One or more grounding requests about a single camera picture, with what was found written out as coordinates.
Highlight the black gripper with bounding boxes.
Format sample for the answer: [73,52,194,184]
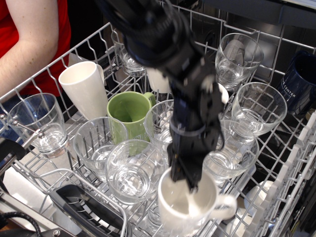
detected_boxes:
[167,75,224,194]

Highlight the white ceramic mug front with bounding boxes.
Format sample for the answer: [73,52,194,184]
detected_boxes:
[158,168,237,237]

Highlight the person forearm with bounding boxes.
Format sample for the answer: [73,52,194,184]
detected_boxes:
[0,0,59,96]

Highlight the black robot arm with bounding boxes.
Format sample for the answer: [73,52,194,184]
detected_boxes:
[97,0,224,193]

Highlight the white cup under gripper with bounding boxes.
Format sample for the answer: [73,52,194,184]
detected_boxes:
[218,83,229,105]

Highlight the white cup back centre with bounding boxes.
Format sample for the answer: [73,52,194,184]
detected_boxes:
[146,68,169,94]

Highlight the tall white ceramic cup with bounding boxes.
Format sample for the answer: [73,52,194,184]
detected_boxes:
[58,61,108,120]

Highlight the clear glass front centre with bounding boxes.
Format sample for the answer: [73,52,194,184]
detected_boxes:
[106,140,167,205]

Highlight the clear glass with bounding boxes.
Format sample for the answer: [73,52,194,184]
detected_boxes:
[111,29,146,78]
[74,117,128,182]
[7,93,69,158]
[203,119,259,186]
[144,99,175,166]
[231,82,287,137]
[106,140,167,205]
[215,33,264,92]

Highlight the clear glass right front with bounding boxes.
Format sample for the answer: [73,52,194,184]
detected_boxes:
[203,119,259,186]

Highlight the white bowl lower rack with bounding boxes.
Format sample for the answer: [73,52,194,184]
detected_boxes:
[244,180,274,216]

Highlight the green ceramic mug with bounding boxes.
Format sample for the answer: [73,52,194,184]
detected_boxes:
[107,91,156,157]

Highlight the clear glass front left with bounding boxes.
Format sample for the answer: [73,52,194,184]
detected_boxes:
[74,117,128,182]

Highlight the clear glass right middle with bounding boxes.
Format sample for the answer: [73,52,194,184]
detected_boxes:
[231,82,287,137]

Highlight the clear glass back left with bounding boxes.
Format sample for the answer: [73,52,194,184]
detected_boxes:
[111,29,146,78]

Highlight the clear glass back right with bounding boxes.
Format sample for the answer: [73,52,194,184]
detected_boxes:
[215,33,264,92]

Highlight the navy blue mug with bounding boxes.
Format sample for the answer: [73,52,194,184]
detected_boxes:
[276,51,316,116]

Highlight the clear glass far left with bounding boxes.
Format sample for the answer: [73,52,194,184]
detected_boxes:
[7,93,69,158]

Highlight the red shirt torso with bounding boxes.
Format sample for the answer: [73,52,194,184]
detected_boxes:
[0,0,71,96]

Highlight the grey wire dishwasher rack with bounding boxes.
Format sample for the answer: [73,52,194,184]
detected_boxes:
[3,1,316,237]

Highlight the black cable bottom left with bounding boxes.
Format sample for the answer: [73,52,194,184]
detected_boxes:
[0,211,42,237]

